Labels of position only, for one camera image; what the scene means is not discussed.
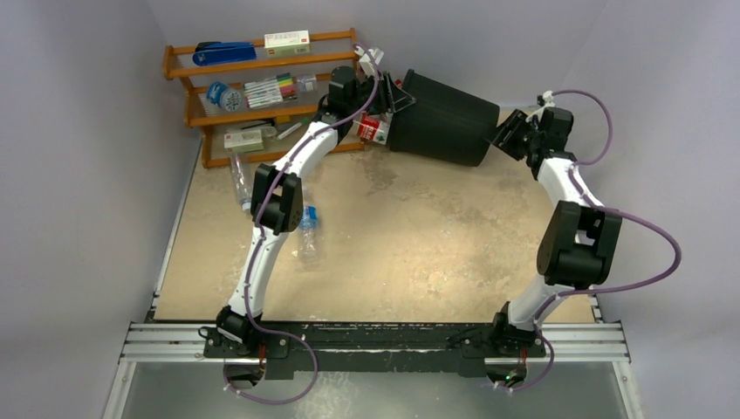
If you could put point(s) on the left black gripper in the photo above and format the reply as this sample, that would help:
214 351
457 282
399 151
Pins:
390 96

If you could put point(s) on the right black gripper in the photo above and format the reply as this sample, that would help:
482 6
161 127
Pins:
516 135

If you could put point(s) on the black ribbed waste bin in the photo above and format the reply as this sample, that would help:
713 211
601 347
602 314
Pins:
444 123

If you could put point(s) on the wooden three-tier shelf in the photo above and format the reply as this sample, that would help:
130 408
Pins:
333 47

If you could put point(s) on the blue label clear bottle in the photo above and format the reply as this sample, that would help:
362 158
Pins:
308 246

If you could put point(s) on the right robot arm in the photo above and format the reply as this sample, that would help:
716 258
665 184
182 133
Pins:
577 248

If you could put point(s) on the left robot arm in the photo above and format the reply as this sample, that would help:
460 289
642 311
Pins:
277 202

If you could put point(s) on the small clear clip box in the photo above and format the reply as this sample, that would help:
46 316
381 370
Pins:
306 83

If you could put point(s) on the green-capped white marker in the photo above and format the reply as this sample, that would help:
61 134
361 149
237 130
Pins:
291 129

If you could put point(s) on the white and red box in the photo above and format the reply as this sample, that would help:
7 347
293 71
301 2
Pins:
287 44

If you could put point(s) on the pack of coloured markers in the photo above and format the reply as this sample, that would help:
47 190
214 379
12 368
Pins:
271 91

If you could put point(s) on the white stapler on bottom shelf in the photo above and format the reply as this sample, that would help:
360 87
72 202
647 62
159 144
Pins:
248 136

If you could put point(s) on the clear bottle near shelf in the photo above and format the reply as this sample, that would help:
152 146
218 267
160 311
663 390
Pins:
242 178

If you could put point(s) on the blue stapler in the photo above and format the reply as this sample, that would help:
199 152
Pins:
218 53

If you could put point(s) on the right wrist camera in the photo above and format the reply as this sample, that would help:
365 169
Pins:
544 101

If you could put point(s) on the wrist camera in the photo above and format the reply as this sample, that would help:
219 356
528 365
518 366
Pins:
368 59
544 101

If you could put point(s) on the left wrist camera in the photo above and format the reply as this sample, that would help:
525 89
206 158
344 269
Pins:
368 59

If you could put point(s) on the aluminium frame rail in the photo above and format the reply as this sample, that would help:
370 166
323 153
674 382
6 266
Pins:
180 342

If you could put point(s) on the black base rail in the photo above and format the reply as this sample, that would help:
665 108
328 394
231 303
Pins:
465 349

